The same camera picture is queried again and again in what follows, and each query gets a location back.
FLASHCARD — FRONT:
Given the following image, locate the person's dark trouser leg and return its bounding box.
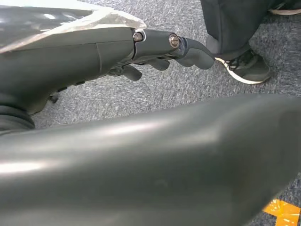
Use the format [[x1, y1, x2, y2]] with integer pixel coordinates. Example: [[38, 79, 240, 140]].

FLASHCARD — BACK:
[[200, 0, 270, 61]]

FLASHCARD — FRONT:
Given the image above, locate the dark shoe with white sole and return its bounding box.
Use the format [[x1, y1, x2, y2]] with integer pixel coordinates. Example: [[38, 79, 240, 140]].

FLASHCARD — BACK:
[[268, 2, 301, 16], [215, 49, 274, 85]]

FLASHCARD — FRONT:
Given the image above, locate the orange floor tape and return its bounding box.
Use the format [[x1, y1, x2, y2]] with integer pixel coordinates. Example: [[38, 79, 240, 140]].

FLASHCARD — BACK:
[[262, 199, 301, 226]]

